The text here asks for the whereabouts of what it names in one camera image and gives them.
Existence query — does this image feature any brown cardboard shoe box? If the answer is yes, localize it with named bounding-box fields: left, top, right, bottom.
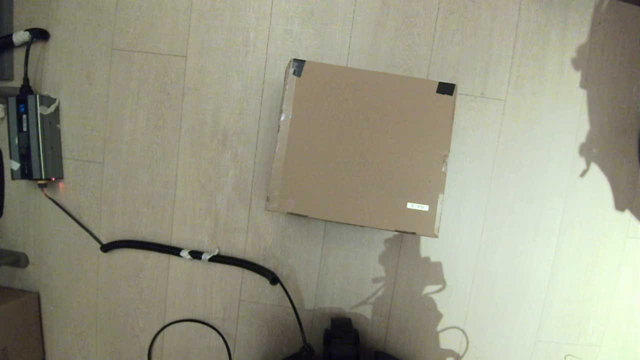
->
left=265, top=58, right=457, bottom=238

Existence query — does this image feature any grey power supply box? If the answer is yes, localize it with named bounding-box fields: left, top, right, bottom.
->
left=6, top=93, right=64, bottom=181

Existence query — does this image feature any black robot torso part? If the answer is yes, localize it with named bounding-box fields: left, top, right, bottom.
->
left=322, top=316, right=362, bottom=360

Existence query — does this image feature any grey furniture foot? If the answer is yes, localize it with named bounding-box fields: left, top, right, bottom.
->
left=0, top=248, right=29, bottom=269

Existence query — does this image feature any small brown cardboard carton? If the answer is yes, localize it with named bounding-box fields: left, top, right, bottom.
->
left=0, top=286, right=46, bottom=360

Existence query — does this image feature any dark grey panel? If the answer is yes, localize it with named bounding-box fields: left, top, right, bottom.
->
left=0, top=0, right=15, bottom=81

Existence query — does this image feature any black corrugated cable conduit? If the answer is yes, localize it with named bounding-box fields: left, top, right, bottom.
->
left=39, top=180, right=315, bottom=360

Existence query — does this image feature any thin black cable loop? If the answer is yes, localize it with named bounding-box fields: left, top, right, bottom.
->
left=147, top=318, right=234, bottom=360

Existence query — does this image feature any black power cable white tape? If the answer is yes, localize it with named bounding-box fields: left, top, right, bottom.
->
left=0, top=28, right=51, bottom=97

